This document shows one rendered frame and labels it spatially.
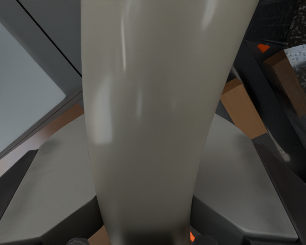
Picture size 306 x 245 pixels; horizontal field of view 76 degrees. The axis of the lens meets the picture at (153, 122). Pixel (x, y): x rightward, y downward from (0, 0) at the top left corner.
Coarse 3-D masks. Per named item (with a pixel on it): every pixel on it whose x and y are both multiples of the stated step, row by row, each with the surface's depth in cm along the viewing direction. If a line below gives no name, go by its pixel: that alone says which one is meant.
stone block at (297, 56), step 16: (272, 0) 56; (288, 0) 47; (304, 0) 42; (256, 16) 65; (272, 16) 53; (288, 16) 45; (304, 16) 41; (256, 32) 62; (272, 32) 51; (288, 32) 44; (304, 32) 41; (256, 48) 64; (272, 48) 50; (288, 48) 43; (304, 48) 41; (272, 64) 58; (288, 64) 46; (304, 64) 43; (272, 80) 68; (288, 80) 53; (304, 80) 45; (288, 96) 61; (304, 96) 49; (288, 112) 73; (304, 112) 56; (304, 128) 65; (304, 144) 78
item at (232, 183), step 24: (216, 120) 10; (216, 144) 8; (240, 144) 8; (216, 168) 7; (240, 168) 7; (264, 168) 7; (216, 192) 6; (240, 192) 6; (264, 192) 6; (192, 216) 6; (216, 216) 6; (240, 216) 5; (264, 216) 5; (288, 216) 5; (240, 240) 5; (288, 240) 5
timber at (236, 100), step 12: (228, 84) 100; (240, 84) 91; (228, 96) 94; (240, 96) 94; (228, 108) 97; (240, 108) 96; (252, 108) 95; (240, 120) 99; (252, 120) 98; (252, 132) 101; (264, 132) 100
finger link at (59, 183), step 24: (48, 144) 8; (72, 144) 8; (48, 168) 7; (72, 168) 7; (24, 192) 6; (48, 192) 6; (72, 192) 6; (24, 216) 5; (48, 216) 5; (72, 216) 6; (96, 216) 6; (0, 240) 5; (24, 240) 5; (48, 240) 5
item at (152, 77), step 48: (96, 0) 3; (144, 0) 2; (192, 0) 2; (240, 0) 3; (96, 48) 3; (144, 48) 3; (192, 48) 3; (96, 96) 3; (144, 96) 3; (192, 96) 3; (96, 144) 4; (144, 144) 3; (192, 144) 4; (96, 192) 5; (144, 192) 4; (192, 192) 5; (144, 240) 5
